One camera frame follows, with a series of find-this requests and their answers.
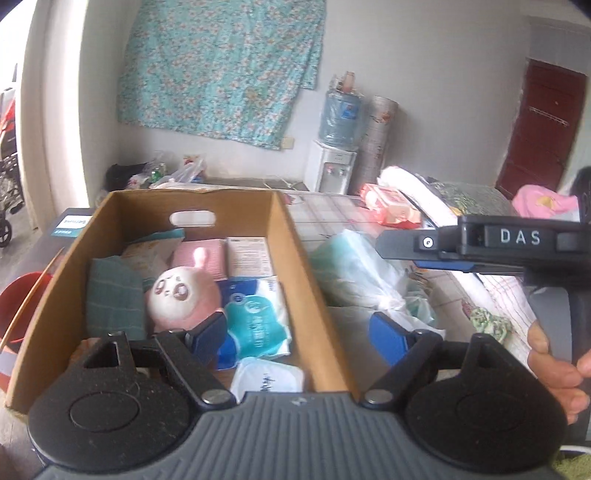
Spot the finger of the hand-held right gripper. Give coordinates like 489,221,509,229
376,226,476,274

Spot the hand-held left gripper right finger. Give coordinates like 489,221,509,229
361,311,525,410

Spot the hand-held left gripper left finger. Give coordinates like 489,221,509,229
81,310,235,409

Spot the blue tissue pack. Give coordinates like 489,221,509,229
216,276,294,370

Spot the pink rabbit plush toy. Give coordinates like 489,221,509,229
145,247,223,334

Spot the white tissue packet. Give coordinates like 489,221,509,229
229,357,306,407

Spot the white printed carton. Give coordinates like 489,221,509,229
225,237,274,281

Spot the pink knitted scrub cloth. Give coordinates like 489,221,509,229
172,240,228,282

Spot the cardboard box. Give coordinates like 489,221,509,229
6,188,361,414

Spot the beige paper packet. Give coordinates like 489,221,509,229
121,229,186,280

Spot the teal checked towel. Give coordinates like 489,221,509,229
88,256,149,343

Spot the person's right hand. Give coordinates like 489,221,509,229
526,318,591,425

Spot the red wet wipes pack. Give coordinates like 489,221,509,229
359,183,423,227

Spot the pink balloon print blanket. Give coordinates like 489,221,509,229
512,184,580,217

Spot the large white plastic bag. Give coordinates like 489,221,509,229
310,229,446,340

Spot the green leaf print pillow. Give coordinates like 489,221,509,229
429,181,518,217

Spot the green crumpled cloth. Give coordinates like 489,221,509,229
468,307,514,346

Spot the checked printed tablecloth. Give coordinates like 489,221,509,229
281,191,546,356

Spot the rolled patterned mat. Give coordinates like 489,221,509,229
359,95,400,185

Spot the dark red door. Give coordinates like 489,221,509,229
495,58,587,200

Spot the white water dispenser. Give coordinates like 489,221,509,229
303,138,358,195

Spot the blue water bottle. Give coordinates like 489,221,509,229
320,71,365,149

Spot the dark blue carton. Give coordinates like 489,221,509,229
44,208,100,268

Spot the black bag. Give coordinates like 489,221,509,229
105,163,151,191

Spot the red plastic basin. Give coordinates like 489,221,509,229
0,272,51,342

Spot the teal floral wall cloth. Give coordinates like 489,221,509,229
116,0,328,152

